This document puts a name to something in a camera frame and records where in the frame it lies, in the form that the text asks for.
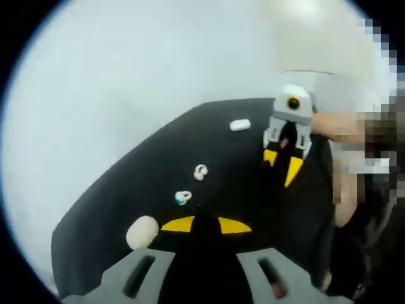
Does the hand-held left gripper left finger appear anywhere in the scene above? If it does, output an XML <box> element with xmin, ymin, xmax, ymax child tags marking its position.
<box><xmin>59</xmin><ymin>215</ymin><xmax>206</xmax><ymax>304</ymax></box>

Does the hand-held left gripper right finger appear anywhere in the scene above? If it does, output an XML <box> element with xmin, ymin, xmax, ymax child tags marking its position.
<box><xmin>205</xmin><ymin>215</ymin><xmax>346</xmax><ymax>304</ymax></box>

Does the white rounded charging case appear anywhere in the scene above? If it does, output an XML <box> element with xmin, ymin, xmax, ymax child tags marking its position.
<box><xmin>229</xmin><ymin>118</ymin><xmax>251</xmax><ymax>132</ymax></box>

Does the white oval charging case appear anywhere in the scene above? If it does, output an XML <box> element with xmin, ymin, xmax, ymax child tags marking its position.
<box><xmin>125</xmin><ymin>215</ymin><xmax>159</xmax><ymax>250</ymax></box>

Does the white clip earphone teal tip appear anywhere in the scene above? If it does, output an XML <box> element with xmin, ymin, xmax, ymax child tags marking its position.
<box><xmin>175</xmin><ymin>190</ymin><xmax>193</xmax><ymax>206</ymax></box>

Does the person's bare leg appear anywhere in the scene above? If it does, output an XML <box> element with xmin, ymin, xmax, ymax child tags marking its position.
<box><xmin>334</xmin><ymin>202</ymin><xmax>360</xmax><ymax>228</ymax></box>

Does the person's dark clothing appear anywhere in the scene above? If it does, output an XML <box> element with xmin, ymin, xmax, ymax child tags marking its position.
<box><xmin>316</xmin><ymin>177</ymin><xmax>399</xmax><ymax>295</ymax></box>

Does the beige wall panel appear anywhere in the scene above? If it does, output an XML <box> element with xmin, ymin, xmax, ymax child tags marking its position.
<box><xmin>256</xmin><ymin>0</ymin><xmax>380</xmax><ymax>76</ymax></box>

